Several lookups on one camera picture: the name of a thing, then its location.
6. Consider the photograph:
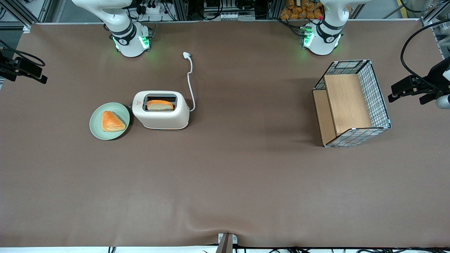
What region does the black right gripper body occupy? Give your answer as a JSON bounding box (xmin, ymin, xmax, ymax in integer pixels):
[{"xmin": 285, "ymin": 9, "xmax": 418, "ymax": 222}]
[{"xmin": 0, "ymin": 47, "xmax": 17, "ymax": 73}]

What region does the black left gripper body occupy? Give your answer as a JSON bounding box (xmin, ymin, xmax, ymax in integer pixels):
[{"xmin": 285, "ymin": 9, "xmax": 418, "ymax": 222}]
[{"xmin": 427, "ymin": 57, "xmax": 450, "ymax": 95}]

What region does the white two-slot toaster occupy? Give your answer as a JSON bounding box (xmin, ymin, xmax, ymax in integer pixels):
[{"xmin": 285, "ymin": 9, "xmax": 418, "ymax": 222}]
[{"xmin": 132, "ymin": 90, "xmax": 191, "ymax": 130}]

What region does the pale green round plate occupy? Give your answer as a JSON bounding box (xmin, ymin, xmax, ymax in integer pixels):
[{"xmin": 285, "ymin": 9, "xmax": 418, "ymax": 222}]
[{"xmin": 89, "ymin": 102, "xmax": 131, "ymax": 141}]

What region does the triangular golden pastry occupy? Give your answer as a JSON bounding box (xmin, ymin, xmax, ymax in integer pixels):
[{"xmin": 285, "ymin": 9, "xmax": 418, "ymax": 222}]
[{"xmin": 101, "ymin": 111, "xmax": 126, "ymax": 132}]

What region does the pile of orange buns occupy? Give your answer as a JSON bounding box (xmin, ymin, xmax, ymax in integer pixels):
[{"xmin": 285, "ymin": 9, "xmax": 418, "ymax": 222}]
[{"xmin": 280, "ymin": 0, "xmax": 324, "ymax": 20}]

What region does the bread slice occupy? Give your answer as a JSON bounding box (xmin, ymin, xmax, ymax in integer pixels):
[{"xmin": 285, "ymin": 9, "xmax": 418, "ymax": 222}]
[{"xmin": 146, "ymin": 100, "xmax": 174, "ymax": 111}]

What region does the white power strip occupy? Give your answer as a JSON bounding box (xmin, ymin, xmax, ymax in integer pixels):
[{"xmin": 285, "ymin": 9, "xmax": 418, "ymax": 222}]
[{"xmin": 138, "ymin": 3, "xmax": 166, "ymax": 15}]

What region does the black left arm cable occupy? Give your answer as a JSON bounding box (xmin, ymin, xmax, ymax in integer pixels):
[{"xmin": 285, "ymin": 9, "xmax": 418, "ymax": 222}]
[{"xmin": 400, "ymin": 19, "xmax": 450, "ymax": 89}]

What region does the wire basket with wooden shelf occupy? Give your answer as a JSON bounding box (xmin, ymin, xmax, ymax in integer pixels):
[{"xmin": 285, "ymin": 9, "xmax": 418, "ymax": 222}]
[{"xmin": 312, "ymin": 59, "xmax": 392, "ymax": 148}]

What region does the white power cord with plug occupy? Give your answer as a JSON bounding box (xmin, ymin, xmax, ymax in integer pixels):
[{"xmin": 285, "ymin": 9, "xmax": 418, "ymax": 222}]
[{"xmin": 182, "ymin": 51, "xmax": 196, "ymax": 112}]

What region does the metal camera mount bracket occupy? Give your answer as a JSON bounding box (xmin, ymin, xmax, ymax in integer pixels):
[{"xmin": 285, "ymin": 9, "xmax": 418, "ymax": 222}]
[{"xmin": 215, "ymin": 233, "xmax": 238, "ymax": 253}]

